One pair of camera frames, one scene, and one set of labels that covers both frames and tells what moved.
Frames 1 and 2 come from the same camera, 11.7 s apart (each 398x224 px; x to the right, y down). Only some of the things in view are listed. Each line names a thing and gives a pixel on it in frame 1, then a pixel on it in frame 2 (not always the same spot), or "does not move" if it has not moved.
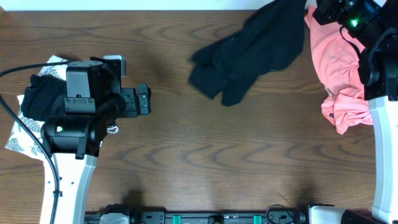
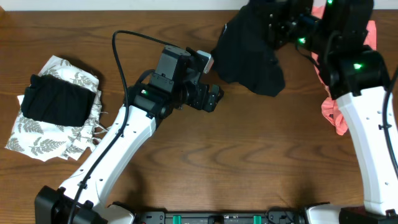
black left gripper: x=130 y=108 to x=211 y=99
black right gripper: x=327 y=10 to x=279 y=26
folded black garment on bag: x=45 y=98 does not move
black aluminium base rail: x=234 y=216 does not move
